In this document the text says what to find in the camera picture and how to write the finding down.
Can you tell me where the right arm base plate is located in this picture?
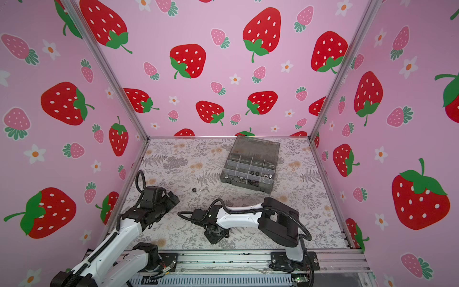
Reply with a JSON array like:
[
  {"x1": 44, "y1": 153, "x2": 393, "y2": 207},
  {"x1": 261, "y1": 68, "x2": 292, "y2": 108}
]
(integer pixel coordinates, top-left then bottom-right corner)
[{"x1": 269, "y1": 251, "x2": 320, "y2": 273}]

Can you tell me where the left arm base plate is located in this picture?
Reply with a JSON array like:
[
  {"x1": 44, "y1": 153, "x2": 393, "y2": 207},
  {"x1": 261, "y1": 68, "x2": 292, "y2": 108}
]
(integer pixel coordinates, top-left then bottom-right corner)
[{"x1": 140, "y1": 253, "x2": 179, "y2": 273}]

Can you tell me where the grey plastic compartment box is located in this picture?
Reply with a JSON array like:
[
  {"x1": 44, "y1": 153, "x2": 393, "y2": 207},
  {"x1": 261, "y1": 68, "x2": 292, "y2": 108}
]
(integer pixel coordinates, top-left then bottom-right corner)
[{"x1": 220, "y1": 136, "x2": 280, "y2": 194}]

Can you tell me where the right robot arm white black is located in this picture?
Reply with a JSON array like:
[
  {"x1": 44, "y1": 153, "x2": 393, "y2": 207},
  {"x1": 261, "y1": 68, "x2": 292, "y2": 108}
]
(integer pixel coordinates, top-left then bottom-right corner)
[{"x1": 178, "y1": 197, "x2": 312, "y2": 266}]

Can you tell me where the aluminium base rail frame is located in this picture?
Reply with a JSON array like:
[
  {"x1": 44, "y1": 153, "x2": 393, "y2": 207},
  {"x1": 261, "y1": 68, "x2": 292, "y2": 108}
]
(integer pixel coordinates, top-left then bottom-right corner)
[{"x1": 129, "y1": 249, "x2": 377, "y2": 287}]

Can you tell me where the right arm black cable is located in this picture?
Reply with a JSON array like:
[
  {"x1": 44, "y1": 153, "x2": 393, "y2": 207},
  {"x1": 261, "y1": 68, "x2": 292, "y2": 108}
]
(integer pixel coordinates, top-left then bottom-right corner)
[{"x1": 177, "y1": 198, "x2": 316, "y2": 287}]

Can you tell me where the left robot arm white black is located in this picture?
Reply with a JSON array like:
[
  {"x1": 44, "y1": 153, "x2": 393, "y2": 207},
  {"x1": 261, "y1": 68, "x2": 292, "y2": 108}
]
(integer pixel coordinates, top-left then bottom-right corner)
[{"x1": 50, "y1": 187, "x2": 179, "y2": 287}]

